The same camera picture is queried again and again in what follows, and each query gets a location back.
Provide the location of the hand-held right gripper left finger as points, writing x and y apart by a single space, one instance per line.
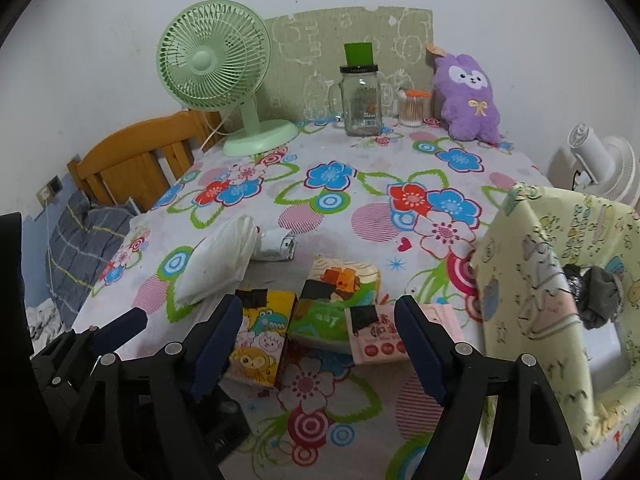
215 350

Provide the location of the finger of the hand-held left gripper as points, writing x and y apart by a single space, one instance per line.
122 325

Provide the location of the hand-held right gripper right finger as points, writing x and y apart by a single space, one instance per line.
420 350

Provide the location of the pink wet wipes packet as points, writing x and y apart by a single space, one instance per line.
380 340

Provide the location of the yellow cartoon tissue packet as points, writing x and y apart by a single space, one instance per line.
260 340

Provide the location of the white soft pad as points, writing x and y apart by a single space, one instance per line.
215 265

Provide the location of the green tissue packet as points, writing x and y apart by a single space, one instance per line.
320 322

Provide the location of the cream orange tissue packet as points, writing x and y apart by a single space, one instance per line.
345 275

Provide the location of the white crumpled bedding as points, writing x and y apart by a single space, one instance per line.
42 317

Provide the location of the grey plaid blanket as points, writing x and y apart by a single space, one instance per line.
85 245

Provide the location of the white rolled cloth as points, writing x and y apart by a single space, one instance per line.
275 247

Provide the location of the floral tablecloth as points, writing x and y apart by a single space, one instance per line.
350 240

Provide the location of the wooden chair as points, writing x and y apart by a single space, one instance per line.
125 150

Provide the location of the dark grey cloth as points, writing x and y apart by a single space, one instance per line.
600 295

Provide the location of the cotton swab container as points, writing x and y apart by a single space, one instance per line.
412 110

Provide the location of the glass jar mug green cap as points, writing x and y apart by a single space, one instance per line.
360 105

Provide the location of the purple plush bunny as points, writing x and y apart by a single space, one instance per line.
467 95

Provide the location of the white fan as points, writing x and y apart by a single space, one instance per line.
615 160

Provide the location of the green desk fan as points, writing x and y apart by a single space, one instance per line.
210 60

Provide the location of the grey-green printed board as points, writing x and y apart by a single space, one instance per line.
310 45

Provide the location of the wall socket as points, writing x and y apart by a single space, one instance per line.
50 191

